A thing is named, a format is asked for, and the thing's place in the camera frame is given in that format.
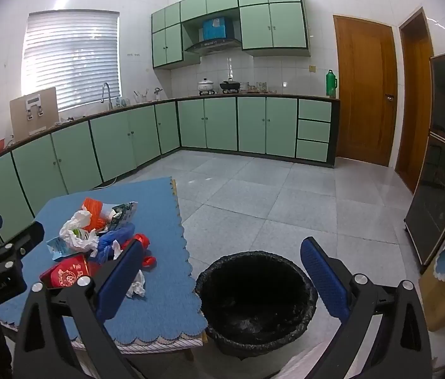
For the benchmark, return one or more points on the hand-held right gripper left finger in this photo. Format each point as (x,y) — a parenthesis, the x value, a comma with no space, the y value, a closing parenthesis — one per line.
(121,280)

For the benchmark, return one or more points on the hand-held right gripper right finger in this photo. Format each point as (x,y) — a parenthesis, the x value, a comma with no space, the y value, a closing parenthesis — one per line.
(325,278)

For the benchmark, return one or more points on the green carton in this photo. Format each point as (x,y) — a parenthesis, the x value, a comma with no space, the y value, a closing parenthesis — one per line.
(123,211)

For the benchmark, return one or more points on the black trash bin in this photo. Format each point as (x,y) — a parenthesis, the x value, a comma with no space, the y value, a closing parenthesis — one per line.
(254,284)

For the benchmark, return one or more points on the orange foam fruit net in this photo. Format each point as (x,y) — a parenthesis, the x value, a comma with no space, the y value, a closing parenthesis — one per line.
(94,207)

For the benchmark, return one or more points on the small crumpled white tissue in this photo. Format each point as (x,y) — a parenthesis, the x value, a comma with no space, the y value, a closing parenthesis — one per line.
(137,284)

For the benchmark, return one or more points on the light blue carton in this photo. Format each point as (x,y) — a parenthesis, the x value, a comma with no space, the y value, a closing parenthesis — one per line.
(56,246)

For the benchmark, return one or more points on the blue plastic bag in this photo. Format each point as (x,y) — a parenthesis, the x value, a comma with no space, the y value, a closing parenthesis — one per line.
(113,239)

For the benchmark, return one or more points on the red snack packet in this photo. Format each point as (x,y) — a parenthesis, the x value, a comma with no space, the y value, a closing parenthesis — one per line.
(68,274)

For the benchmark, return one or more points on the large crumpled white tissue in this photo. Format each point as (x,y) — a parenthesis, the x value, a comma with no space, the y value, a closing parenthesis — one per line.
(78,233)

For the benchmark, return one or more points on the blue scalloped tablecloth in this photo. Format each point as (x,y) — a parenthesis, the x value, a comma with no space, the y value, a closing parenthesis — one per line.
(159,221)

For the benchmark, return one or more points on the cardboard board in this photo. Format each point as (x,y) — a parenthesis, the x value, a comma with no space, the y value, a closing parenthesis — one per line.
(44,122)

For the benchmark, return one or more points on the black glass cabinet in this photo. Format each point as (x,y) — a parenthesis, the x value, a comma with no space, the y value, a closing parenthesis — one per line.
(439,189)

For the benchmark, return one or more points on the steel kitchen faucet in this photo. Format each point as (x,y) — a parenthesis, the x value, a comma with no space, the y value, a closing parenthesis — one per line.
(106,92)

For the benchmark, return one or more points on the green base cabinets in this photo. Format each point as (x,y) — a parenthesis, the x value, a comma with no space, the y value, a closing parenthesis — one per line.
(214,122)

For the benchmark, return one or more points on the utensil holder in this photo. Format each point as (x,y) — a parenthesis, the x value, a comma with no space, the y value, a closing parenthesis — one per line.
(142,96)

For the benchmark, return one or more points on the white window blinds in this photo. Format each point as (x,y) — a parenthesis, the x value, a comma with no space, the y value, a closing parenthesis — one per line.
(68,59)

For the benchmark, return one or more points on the green thermos jug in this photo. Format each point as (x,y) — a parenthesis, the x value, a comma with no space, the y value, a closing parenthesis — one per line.
(331,85)

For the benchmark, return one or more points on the closed wooden door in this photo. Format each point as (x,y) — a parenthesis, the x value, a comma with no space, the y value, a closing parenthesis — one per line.
(364,87)

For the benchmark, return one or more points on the white cooking pot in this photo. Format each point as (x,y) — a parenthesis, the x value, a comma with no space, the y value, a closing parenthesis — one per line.
(205,86)

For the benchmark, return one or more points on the black wok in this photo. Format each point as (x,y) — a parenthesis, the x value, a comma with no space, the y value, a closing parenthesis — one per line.
(230,86)

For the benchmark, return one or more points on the range hood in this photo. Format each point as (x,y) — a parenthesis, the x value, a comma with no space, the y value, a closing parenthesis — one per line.
(212,45)

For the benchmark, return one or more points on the blue box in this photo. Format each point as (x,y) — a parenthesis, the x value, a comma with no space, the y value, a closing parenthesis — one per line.
(217,29)

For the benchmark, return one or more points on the wooden door in frame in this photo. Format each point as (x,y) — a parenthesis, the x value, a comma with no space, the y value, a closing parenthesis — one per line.
(414,106)

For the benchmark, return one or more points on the green wall cabinets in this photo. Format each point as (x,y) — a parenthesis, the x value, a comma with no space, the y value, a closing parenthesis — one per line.
(277,23)

